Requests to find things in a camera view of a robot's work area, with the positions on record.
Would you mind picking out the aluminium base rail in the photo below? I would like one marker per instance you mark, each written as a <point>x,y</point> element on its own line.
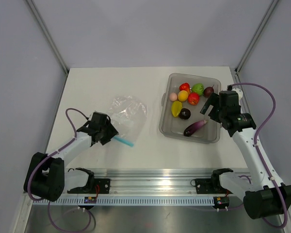
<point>81,180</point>

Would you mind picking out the small circuit board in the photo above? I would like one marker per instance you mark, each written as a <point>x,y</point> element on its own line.
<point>221,202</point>
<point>90,200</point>

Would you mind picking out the orange toy fruit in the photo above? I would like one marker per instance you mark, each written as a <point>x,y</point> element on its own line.
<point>183,95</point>

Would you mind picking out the pink toy peach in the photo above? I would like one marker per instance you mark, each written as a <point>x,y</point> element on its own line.
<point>173,97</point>

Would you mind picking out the purple toy eggplant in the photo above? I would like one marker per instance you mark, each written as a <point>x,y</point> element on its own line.
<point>190,130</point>

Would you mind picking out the black mounting plate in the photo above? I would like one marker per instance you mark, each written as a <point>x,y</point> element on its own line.
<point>102,186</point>
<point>203,185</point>

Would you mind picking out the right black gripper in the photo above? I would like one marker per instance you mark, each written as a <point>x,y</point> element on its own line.
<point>212,100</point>

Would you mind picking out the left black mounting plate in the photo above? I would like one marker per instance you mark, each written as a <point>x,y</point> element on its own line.
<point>102,186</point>

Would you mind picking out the left small circuit board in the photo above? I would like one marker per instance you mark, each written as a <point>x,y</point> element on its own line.
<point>90,200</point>

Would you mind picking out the green toy fruit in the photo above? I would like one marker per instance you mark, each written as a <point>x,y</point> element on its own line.
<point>198,89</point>

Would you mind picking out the clear grey plastic bin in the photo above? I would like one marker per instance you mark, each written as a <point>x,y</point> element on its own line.
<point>174,127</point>

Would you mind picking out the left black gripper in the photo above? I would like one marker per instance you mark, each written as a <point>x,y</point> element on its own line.
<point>107,139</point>

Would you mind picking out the dark purple toy mangosteen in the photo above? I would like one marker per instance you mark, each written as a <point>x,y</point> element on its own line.
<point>184,114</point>

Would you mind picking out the aluminium frame post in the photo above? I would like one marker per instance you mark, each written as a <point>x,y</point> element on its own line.
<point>257,34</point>
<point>44,30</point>

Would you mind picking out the white slotted cable duct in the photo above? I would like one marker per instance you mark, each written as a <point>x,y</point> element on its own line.
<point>137,201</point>

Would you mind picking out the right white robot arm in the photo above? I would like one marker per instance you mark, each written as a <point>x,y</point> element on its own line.
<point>266,195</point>

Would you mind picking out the right small circuit board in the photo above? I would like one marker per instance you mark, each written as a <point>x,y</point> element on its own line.
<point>221,202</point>

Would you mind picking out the right aluminium frame post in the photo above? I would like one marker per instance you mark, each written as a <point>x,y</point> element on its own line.
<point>257,34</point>

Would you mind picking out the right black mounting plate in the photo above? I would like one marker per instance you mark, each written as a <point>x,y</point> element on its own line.
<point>203,185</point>

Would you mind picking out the clear zip top bag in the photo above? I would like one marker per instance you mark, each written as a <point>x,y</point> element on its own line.
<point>128,115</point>

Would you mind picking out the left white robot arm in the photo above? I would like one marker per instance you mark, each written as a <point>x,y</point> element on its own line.
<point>45,179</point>

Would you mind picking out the left aluminium frame post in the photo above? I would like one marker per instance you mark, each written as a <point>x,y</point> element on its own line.
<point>44,30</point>

